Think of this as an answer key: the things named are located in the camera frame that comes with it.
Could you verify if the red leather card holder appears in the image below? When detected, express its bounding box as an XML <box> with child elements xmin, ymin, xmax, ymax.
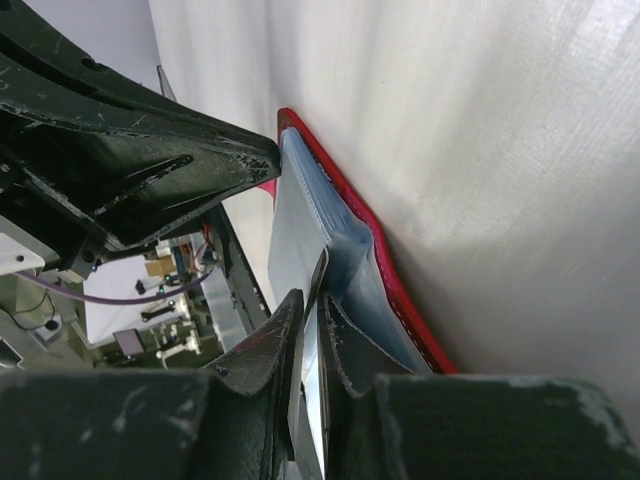
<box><xmin>268</xmin><ymin>107</ymin><xmax>457</xmax><ymax>374</ymax></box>

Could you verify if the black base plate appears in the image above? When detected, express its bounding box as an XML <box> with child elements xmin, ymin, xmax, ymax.
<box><xmin>202</xmin><ymin>205</ymin><xmax>271</xmax><ymax>352</ymax></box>

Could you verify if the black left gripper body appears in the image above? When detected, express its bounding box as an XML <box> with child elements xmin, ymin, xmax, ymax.
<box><xmin>1</xmin><ymin>1</ymin><xmax>230</xmax><ymax>279</ymax></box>

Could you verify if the grey credit card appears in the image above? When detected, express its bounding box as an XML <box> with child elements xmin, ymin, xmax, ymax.
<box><xmin>268</xmin><ymin>238</ymin><xmax>326</xmax><ymax>479</ymax></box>

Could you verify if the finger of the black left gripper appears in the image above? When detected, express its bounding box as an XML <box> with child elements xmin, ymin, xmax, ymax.
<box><xmin>1</xmin><ymin>102</ymin><xmax>280</xmax><ymax>250</ymax></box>

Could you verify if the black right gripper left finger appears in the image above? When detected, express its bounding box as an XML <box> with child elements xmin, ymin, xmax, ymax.
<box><xmin>1</xmin><ymin>289</ymin><xmax>304</xmax><ymax>479</ymax></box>

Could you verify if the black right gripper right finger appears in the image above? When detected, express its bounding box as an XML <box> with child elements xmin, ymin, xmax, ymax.
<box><xmin>319</xmin><ymin>294</ymin><xmax>639</xmax><ymax>479</ymax></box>

